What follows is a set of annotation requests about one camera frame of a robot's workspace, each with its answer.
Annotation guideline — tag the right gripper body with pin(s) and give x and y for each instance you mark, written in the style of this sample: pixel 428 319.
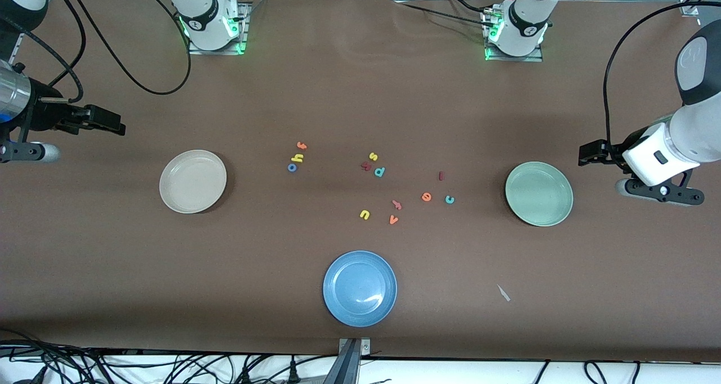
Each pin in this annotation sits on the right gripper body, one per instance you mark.
pixel 46 115

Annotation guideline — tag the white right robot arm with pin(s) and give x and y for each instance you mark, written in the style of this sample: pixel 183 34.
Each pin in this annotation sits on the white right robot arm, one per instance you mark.
pixel 205 18

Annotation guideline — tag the green plate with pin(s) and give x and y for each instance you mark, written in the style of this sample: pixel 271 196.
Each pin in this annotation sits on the green plate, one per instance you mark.
pixel 539 193

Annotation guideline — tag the beige plate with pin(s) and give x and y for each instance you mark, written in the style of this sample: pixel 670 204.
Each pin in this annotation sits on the beige plate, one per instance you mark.
pixel 192 181

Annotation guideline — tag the small white paper scrap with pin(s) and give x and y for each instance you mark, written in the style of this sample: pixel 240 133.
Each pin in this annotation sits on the small white paper scrap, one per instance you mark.
pixel 503 293

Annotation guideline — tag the brown table cover sheet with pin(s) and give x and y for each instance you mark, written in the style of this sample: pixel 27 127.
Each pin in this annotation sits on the brown table cover sheet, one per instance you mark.
pixel 360 91

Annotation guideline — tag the blue plate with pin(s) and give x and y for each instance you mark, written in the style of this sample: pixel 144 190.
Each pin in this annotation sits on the blue plate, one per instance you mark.
pixel 359 288

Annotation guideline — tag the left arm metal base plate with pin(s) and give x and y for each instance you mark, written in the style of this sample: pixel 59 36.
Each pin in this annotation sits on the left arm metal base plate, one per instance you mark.
pixel 515 59

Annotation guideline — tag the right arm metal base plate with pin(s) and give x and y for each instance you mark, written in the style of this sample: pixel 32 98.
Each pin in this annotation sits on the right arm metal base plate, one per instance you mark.
pixel 243 35

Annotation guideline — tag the grey camera stand bracket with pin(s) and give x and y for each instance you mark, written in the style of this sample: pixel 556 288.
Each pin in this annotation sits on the grey camera stand bracket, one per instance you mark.
pixel 350 361

